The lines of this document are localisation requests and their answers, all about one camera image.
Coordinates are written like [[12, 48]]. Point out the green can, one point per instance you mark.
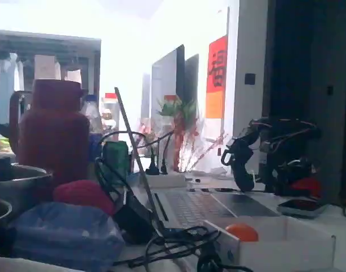
[[115, 158]]

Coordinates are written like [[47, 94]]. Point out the black power plug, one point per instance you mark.
[[152, 168], [164, 167]]

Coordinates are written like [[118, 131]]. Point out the white hanging shirt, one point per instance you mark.
[[5, 85]]

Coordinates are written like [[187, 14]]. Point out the wide steel bowl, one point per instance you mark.
[[0, 224]]

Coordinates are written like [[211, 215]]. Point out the small orange fruit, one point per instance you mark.
[[243, 233]]

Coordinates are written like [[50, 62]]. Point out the red clamp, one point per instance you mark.
[[305, 187]]

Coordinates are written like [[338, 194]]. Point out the white power strip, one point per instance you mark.
[[167, 180]]

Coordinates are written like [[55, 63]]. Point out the red calligraphy poster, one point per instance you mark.
[[216, 76]]

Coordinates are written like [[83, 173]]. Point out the black wall switch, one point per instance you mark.
[[249, 78]]

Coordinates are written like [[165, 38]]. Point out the narrow grey glossy panel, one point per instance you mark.
[[192, 76]]

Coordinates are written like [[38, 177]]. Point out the green plant red vase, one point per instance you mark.
[[178, 133]]

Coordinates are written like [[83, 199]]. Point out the dark wooden door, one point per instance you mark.
[[303, 56]]

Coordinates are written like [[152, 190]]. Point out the dark red thermos jug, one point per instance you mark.
[[53, 133]]

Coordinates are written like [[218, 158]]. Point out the purple wet wipes pack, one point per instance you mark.
[[62, 235]]

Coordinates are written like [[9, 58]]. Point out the small black charger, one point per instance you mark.
[[136, 221]]

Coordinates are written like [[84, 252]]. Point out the black smartphone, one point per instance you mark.
[[300, 208]]

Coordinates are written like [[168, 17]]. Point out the jar with red lid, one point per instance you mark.
[[110, 113]]

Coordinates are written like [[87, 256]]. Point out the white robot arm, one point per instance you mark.
[[286, 175]]

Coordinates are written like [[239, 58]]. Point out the red berry branches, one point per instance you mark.
[[206, 150]]

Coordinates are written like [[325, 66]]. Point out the wide grey glossy panel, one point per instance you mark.
[[167, 82]]

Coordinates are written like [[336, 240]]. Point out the clear bottle blue cap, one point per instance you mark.
[[92, 113]]

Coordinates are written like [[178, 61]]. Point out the red cloth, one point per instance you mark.
[[82, 194]]

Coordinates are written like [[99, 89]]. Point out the deep steel bowl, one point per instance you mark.
[[22, 187]]

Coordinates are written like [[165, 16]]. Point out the silver laptop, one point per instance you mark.
[[195, 204]]

